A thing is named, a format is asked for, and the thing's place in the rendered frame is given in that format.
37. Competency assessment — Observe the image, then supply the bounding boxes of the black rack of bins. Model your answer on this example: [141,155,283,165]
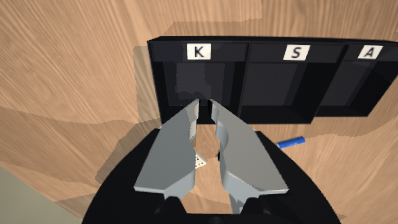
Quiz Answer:
[147,36,398,125]

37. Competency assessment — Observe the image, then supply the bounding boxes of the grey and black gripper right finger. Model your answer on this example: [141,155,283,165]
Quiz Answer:
[207,99,341,224]

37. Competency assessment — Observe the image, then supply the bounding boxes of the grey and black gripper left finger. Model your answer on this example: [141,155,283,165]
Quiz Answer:
[81,99,201,224]

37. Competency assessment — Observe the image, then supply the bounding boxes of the white domino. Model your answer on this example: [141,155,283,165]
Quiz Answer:
[195,150,207,168]

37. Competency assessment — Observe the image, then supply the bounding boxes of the blue battery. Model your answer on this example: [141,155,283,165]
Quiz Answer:
[275,136,305,148]

